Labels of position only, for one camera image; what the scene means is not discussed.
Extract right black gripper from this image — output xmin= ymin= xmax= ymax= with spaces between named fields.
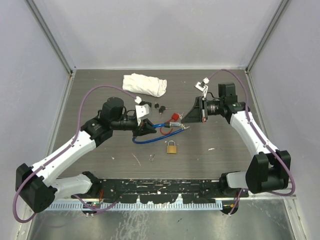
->
xmin=181 ymin=96 xmax=224 ymax=124

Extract blue lock silver keys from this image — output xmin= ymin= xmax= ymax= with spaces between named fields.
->
xmin=180 ymin=124 xmax=190 ymax=130

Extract red cable padlock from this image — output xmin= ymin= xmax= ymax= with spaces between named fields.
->
xmin=159 ymin=113 xmax=180 ymax=136

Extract blue cable lock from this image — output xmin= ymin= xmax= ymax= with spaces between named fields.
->
xmin=132 ymin=121 xmax=185 ymax=145

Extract black-headed keys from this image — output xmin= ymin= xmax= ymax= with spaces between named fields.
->
xmin=154 ymin=102 xmax=170 ymax=115

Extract small brass padlock key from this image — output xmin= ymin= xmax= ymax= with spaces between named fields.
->
xmin=149 ymin=154 xmax=155 ymax=162

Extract brass padlock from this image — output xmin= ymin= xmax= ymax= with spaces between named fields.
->
xmin=166 ymin=140 xmax=177 ymax=154

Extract black padlock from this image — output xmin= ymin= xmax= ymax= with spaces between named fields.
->
xmin=139 ymin=101 xmax=152 ymax=108

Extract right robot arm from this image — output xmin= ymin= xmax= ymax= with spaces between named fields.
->
xmin=181 ymin=79 xmax=291 ymax=197

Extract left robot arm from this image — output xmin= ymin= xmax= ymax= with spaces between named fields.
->
xmin=14 ymin=97 xmax=157 ymax=214

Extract white crumpled cloth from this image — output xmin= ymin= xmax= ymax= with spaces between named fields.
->
xmin=122 ymin=73 xmax=168 ymax=98

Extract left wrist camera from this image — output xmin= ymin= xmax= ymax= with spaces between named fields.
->
xmin=134 ymin=96 xmax=151 ymax=125

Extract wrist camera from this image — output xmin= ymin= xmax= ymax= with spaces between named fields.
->
xmin=194 ymin=77 xmax=210 ymax=98
xmin=134 ymin=96 xmax=151 ymax=125

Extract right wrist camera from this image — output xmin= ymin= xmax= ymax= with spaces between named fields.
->
xmin=194 ymin=77 xmax=210 ymax=98

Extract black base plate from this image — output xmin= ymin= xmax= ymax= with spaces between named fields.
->
xmin=78 ymin=178 xmax=239 ymax=204

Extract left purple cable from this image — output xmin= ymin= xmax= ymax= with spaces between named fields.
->
xmin=12 ymin=84 xmax=141 ymax=223

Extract purple cable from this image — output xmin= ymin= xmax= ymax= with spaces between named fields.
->
xmin=12 ymin=84 xmax=141 ymax=223
xmin=206 ymin=69 xmax=296 ymax=217

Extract slotted cable duct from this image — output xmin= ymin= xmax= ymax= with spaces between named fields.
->
xmin=46 ymin=200 xmax=223 ymax=211

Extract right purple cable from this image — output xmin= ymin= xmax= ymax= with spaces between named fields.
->
xmin=206 ymin=69 xmax=296 ymax=217

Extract aluminium frame rail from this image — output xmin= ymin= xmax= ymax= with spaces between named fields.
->
xmin=287 ymin=185 xmax=297 ymax=198

